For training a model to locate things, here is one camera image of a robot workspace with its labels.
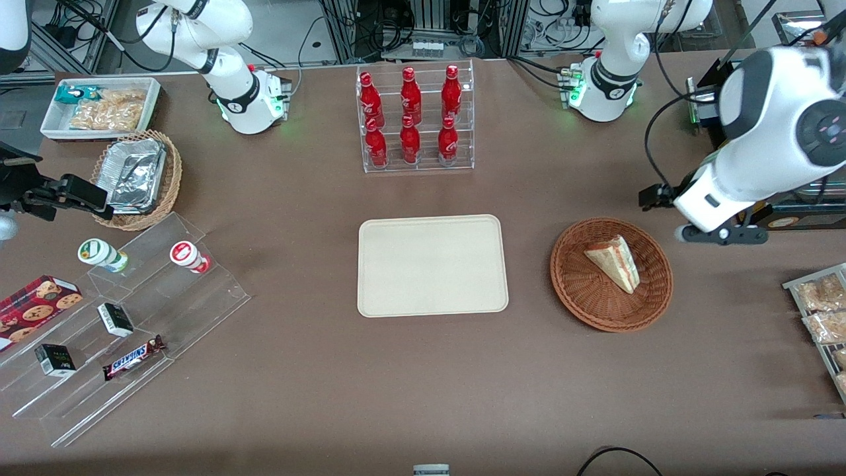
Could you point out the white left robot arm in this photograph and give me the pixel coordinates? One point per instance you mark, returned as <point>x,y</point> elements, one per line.
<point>767,106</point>

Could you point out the red cookie box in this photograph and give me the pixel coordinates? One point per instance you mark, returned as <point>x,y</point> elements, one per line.
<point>36,307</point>

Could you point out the black food warmer appliance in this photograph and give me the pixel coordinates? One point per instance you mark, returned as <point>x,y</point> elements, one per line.
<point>803,218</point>

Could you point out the light wicker basket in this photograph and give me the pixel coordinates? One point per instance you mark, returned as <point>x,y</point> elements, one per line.
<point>173,172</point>

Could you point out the clear bag of crackers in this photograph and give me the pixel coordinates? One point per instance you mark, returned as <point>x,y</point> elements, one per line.
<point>109,112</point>

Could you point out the aluminium foil trays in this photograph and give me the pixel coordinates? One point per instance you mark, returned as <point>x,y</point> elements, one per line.
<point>135,175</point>

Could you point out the red label yogurt cup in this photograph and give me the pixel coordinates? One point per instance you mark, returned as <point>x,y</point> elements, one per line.
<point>185,254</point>

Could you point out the red cola bottle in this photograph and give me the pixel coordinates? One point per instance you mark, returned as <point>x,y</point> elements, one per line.
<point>370,99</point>
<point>377,145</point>
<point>410,142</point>
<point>448,144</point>
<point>410,96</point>
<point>451,92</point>

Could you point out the clear acrylic bottle rack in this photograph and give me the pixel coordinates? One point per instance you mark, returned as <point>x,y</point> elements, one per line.
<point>426,165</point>

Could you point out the white plastic bin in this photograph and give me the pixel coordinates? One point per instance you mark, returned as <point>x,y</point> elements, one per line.
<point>56,125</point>

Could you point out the teal snack packet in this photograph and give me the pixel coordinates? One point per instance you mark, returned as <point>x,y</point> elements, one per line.
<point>76,94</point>

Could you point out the beige plastic tray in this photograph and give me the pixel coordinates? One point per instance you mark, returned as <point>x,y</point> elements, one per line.
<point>429,264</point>

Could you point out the grey snack tray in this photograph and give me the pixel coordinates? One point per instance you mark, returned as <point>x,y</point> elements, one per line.
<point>826,357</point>

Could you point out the small black box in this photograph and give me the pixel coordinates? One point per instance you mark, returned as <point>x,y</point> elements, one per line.
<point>115,319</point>
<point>55,360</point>

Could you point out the snickers chocolate bar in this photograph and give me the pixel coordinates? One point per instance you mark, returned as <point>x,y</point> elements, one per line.
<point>132,357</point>

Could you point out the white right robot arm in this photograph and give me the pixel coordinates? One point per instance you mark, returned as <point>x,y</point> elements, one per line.
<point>238,92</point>

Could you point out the triangular sandwich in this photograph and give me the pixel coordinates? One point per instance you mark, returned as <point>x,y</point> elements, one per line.
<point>615,261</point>

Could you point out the brown wicker basket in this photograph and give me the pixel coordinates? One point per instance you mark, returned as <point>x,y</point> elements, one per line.
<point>595,297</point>

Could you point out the clear bag of snacks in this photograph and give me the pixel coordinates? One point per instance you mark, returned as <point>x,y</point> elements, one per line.
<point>829,327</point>
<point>823,294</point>
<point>842,383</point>
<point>841,357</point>

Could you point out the aluminium frame rack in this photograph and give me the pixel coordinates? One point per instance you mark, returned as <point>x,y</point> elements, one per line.
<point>423,20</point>

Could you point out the clear acrylic stepped shelf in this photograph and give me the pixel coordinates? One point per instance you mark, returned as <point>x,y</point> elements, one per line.
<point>158,311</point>

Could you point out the grey device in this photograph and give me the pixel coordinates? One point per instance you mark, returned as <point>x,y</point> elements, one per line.
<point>431,471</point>

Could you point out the green label yogurt cup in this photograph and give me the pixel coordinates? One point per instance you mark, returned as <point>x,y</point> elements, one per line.
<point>99,253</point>

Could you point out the grey power strip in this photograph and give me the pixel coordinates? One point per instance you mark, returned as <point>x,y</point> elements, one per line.
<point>427,47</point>

